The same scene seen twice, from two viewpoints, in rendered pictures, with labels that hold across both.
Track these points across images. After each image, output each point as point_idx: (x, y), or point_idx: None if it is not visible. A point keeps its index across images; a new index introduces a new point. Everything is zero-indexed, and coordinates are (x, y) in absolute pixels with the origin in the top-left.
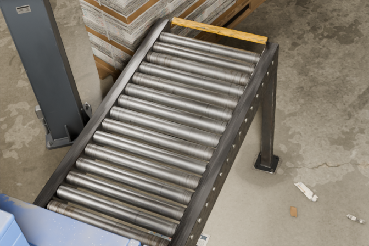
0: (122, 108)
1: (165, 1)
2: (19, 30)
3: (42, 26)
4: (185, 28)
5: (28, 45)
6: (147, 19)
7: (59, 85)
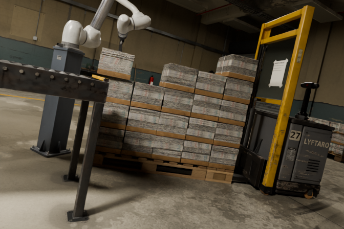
0: (8, 61)
1: (127, 108)
2: (53, 68)
3: (61, 69)
4: (135, 139)
5: None
6: (111, 108)
7: (52, 110)
